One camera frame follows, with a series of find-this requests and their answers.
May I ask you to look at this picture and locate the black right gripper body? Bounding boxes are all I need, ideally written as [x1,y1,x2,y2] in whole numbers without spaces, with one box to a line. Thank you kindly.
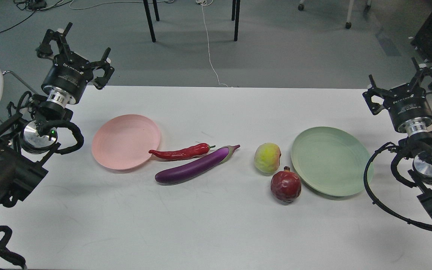
[388,84,432,133]

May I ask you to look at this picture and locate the white caster chair base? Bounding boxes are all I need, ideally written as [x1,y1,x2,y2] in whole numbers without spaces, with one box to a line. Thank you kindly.
[298,0,372,29]

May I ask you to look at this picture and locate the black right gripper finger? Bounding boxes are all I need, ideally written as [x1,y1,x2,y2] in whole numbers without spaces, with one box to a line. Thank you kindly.
[362,74,393,116]
[408,57,432,95]

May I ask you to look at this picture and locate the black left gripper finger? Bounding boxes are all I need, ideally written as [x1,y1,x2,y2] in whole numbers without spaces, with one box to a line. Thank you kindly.
[36,22,73,60]
[87,47,115,90]

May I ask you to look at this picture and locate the purple eggplant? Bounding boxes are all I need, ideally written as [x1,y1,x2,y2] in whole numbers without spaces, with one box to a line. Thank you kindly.
[154,145,241,186]

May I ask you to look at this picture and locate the white floor cable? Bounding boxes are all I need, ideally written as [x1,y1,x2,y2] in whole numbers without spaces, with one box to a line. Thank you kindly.
[195,0,233,88]

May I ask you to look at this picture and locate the black floor cables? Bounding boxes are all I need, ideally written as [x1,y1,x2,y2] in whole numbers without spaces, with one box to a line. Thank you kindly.
[0,0,74,41]

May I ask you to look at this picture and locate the red chili pepper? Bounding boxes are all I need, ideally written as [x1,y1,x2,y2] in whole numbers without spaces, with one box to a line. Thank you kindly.
[148,143,215,161]

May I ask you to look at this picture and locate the green plate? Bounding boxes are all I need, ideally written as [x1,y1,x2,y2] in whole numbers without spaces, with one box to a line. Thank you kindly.
[290,126,374,197]

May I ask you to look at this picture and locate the pink plate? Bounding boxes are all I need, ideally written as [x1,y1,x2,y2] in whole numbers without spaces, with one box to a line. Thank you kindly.
[91,114,161,170]

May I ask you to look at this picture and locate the red pomegranate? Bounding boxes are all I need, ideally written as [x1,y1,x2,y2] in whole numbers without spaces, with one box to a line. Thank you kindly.
[270,166,302,204]

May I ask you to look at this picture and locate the black table leg left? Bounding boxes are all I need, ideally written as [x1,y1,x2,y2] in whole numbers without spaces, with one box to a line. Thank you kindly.
[143,0,161,43]

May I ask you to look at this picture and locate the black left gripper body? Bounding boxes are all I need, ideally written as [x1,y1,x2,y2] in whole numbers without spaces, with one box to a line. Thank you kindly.
[41,52,94,104]

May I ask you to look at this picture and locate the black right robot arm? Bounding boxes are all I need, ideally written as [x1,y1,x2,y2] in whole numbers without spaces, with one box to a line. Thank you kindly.
[362,58,432,232]

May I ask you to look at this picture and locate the black table leg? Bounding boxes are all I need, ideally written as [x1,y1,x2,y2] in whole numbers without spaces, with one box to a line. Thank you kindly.
[231,0,241,42]
[143,0,161,43]

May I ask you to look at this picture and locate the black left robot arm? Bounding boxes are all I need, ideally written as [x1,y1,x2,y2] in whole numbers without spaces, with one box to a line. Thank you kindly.
[0,22,114,270]

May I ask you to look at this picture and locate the black table leg right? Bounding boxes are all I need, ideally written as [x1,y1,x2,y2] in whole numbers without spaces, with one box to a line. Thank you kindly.
[231,0,241,42]

